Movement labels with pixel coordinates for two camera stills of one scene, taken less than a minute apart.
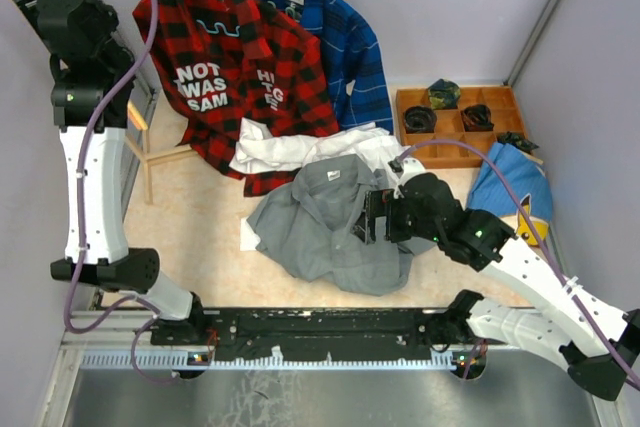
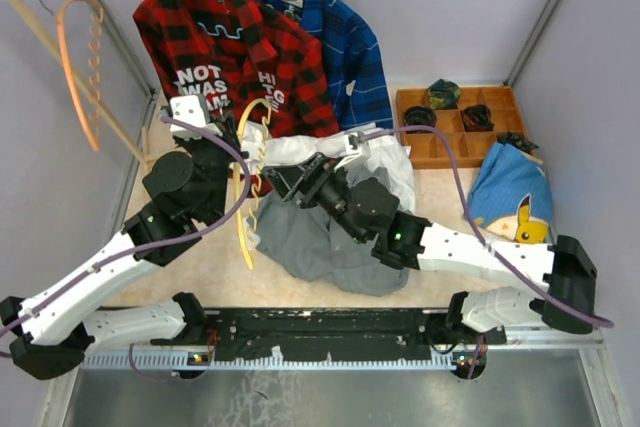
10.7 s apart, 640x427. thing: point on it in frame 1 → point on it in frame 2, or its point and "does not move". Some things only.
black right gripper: (378, 203) → (319, 173)
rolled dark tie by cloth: (514, 139) does not move
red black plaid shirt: (222, 57) does not move
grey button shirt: (306, 226) does not move
